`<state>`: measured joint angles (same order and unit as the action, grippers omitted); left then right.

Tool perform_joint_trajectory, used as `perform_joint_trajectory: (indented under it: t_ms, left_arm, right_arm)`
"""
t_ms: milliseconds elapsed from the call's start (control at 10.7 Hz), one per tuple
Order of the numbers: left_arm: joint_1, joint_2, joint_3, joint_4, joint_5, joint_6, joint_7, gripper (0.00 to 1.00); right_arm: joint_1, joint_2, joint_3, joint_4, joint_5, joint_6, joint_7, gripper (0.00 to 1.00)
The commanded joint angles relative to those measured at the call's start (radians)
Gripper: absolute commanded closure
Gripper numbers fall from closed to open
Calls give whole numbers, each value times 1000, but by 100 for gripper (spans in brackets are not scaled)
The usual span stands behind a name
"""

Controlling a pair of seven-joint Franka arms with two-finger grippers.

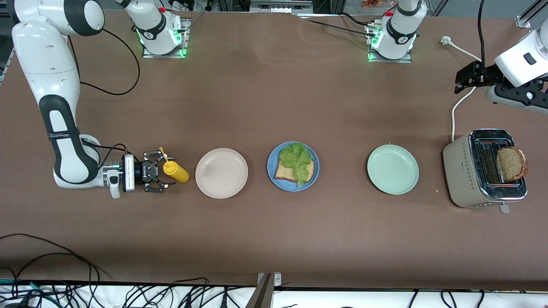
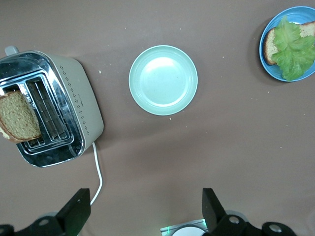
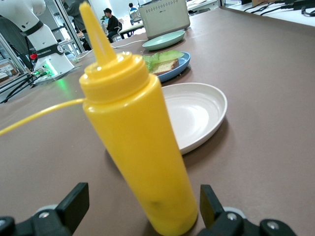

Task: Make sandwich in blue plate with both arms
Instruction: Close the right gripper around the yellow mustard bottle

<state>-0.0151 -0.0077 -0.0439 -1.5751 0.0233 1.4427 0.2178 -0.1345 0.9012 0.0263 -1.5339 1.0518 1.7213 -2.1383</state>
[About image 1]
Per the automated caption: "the yellow squeeze bottle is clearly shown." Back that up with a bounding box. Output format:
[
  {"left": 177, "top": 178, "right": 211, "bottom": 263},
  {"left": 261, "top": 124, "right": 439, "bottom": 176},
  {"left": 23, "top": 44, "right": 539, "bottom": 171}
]
[{"left": 159, "top": 147, "right": 190, "bottom": 184}]

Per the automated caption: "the brown bread slice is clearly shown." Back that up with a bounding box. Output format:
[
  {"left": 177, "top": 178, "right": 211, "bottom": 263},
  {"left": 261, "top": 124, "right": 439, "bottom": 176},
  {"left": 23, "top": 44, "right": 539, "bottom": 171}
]
[
  {"left": 496, "top": 146, "right": 529, "bottom": 181},
  {"left": 274, "top": 160, "right": 316, "bottom": 184}
]

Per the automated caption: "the green lettuce leaf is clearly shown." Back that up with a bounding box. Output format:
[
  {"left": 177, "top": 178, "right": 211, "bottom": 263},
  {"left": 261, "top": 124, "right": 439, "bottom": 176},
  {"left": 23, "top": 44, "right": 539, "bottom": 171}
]
[{"left": 279, "top": 143, "right": 313, "bottom": 187}]

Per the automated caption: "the beige plate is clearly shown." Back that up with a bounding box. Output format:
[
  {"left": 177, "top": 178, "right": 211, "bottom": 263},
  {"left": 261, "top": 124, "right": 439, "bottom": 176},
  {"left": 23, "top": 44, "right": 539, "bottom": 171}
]
[{"left": 195, "top": 148, "right": 249, "bottom": 199}]

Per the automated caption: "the blue plate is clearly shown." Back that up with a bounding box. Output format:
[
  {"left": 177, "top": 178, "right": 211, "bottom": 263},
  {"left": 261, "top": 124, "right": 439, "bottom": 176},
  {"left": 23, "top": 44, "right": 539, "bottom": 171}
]
[{"left": 267, "top": 142, "right": 320, "bottom": 192}]

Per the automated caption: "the light green plate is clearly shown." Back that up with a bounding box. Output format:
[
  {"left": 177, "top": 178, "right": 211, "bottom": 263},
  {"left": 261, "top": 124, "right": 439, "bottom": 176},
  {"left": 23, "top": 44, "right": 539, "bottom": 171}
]
[{"left": 367, "top": 144, "right": 420, "bottom": 195}]

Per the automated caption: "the beige chrome-topped toaster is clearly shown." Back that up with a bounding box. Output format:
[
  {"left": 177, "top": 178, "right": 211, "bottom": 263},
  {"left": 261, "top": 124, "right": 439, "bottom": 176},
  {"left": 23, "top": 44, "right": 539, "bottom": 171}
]
[{"left": 443, "top": 128, "right": 528, "bottom": 214}]

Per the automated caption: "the grey metal pole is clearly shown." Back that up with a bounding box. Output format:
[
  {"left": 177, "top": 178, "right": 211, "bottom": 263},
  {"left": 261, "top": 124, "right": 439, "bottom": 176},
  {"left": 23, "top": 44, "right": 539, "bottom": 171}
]
[{"left": 245, "top": 274, "right": 274, "bottom": 308}]

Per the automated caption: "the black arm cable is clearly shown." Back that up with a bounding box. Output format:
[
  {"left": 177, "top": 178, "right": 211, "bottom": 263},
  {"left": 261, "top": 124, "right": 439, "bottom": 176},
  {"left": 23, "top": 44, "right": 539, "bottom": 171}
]
[
  {"left": 477, "top": 0, "right": 491, "bottom": 71},
  {"left": 68, "top": 28, "right": 141, "bottom": 96},
  {"left": 88, "top": 143, "right": 131, "bottom": 172}
]

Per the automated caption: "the white toaster power cord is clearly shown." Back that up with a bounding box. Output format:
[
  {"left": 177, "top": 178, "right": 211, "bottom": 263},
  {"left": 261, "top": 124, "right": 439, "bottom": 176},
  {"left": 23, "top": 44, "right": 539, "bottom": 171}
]
[{"left": 440, "top": 36, "right": 482, "bottom": 142}]

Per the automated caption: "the aluminium corner bracket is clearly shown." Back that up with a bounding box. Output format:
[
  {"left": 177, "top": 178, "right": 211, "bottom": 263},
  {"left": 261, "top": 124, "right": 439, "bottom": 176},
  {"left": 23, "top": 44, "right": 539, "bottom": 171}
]
[{"left": 516, "top": 0, "right": 548, "bottom": 30}]

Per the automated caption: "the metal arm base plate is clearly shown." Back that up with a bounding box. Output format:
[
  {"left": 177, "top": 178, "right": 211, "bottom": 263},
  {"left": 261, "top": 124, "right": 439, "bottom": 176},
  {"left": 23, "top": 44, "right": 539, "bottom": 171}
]
[
  {"left": 367, "top": 24, "right": 414, "bottom": 64},
  {"left": 142, "top": 18, "right": 190, "bottom": 58}
]

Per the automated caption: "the long black looping cable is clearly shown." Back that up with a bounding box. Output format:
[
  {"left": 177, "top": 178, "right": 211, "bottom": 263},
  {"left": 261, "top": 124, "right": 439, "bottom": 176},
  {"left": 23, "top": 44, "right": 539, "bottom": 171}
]
[{"left": 0, "top": 233, "right": 111, "bottom": 285}]

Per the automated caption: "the black cable on table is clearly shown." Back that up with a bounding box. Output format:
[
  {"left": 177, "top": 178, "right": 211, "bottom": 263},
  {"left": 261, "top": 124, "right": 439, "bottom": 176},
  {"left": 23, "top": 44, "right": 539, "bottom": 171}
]
[{"left": 300, "top": 12, "right": 381, "bottom": 39}]

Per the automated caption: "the grey metal equipment frame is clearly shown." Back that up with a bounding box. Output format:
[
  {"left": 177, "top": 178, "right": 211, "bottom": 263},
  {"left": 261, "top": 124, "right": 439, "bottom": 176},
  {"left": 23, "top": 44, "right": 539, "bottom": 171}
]
[{"left": 248, "top": 0, "right": 313, "bottom": 13}]

